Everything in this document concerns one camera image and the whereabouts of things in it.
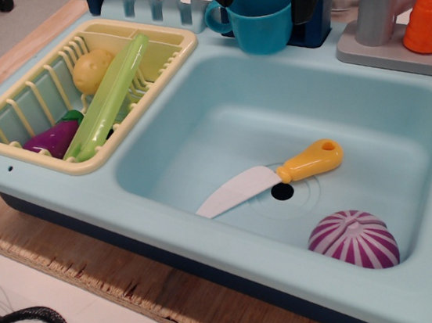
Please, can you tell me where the toy knife yellow handle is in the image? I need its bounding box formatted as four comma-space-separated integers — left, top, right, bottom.
196, 138, 344, 219

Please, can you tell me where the blue plastic cup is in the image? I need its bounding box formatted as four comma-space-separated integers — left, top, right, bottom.
204, 0, 293, 55

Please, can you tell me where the purple striped toy onion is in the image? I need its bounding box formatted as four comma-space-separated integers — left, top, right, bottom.
308, 210, 401, 269

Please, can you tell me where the dark blue container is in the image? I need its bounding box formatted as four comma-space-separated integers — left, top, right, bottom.
288, 0, 333, 48

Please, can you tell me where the light blue toy sink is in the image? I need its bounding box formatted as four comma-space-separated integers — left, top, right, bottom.
0, 0, 432, 323

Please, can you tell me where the green toy celery stick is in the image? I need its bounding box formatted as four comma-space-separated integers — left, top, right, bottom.
63, 34, 149, 163

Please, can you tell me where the yellow dish drying rack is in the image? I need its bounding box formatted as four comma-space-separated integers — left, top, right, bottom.
0, 19, 197, 175

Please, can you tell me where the purple toy eggplant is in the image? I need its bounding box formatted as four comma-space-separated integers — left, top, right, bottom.
23, 109, 84, 159

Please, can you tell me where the yellow toy potato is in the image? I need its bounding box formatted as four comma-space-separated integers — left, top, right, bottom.
72, 49, 113, 95

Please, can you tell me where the grey toy faucet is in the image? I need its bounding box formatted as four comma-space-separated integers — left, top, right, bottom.
336, 0, 432, 76

